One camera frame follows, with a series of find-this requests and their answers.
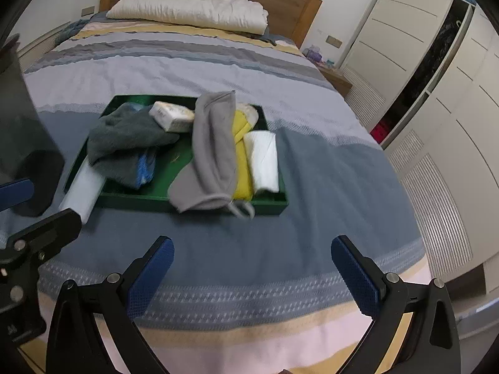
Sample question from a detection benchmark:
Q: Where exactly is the dark grey blue-edged towel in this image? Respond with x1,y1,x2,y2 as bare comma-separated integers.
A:
87,102,179,189

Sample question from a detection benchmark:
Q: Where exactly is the facial tissue pack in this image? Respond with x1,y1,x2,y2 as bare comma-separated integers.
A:
149,100,195,133

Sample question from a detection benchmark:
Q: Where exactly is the grey fleece cloth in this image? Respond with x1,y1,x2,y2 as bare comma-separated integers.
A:
167,91,254,219

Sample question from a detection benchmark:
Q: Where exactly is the yellow textured cloth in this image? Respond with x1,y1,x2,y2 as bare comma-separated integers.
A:
232,110,254,201

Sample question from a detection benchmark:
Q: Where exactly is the white waffle cloth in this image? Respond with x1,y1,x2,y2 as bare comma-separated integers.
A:
244,130,279,193

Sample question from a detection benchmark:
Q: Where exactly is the striped bed cover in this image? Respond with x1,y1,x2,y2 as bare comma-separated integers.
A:
1,15,430,373

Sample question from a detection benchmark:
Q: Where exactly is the teal cloth on nightstand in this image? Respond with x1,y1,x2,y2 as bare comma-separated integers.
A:
54,19,89,46

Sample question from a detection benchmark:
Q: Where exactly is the wooden right nightstand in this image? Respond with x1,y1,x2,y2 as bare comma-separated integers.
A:
317,66,353,98

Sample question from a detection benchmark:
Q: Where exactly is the white wardrobe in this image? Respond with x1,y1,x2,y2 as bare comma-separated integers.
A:
342,0,498,313

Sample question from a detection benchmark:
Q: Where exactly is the white pillow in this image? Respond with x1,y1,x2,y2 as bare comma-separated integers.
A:
107,0,268,36

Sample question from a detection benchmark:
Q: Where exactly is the purple item on nightstand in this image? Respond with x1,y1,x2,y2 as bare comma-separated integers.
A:
303,45,322,63

